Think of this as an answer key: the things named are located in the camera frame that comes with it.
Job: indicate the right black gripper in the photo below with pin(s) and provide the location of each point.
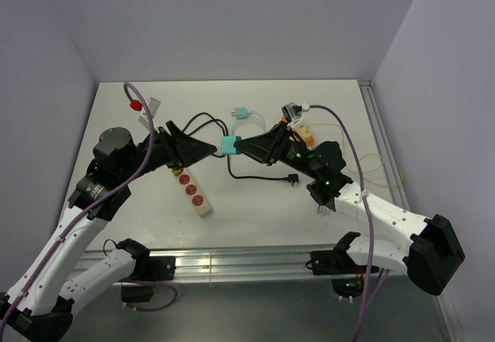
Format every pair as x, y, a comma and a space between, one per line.
267, 147

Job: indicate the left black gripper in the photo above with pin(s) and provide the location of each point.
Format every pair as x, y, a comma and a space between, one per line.
187, 149

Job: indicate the dark teal charger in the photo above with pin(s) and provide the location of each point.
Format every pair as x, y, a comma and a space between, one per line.
228, 145

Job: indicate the tan yellow charger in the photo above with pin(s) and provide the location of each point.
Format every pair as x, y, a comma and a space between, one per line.
306, 136

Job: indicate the beige red power strip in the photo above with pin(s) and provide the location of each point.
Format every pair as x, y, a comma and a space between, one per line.
194, 194

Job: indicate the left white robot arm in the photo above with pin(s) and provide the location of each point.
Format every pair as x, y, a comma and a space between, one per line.
42, 305

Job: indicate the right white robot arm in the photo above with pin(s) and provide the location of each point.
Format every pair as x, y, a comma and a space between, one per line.
426, 249

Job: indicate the light teal charger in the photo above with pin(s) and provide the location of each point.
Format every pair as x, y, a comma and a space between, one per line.
240, 113

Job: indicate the orange power strip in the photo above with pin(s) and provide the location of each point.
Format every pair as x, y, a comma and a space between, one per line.
295, 127

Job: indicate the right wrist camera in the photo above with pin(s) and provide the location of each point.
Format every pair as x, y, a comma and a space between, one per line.
293, 112

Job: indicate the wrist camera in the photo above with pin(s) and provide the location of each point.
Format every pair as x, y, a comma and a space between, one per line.
145, 112
293, 112

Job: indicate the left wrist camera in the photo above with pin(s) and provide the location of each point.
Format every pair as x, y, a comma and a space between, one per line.
145, 112

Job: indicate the aluminium front rail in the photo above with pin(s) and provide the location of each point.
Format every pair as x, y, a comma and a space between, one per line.
252, 264

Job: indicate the aluminium rail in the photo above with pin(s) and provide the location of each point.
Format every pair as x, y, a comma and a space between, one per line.
252, 264
392, 174

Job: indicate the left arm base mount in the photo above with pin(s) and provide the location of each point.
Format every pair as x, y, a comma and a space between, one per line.
153, 269

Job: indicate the aluminium right rail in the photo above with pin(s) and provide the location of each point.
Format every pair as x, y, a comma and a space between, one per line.
392, 174

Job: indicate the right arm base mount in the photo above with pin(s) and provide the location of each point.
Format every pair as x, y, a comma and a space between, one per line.
331, 262

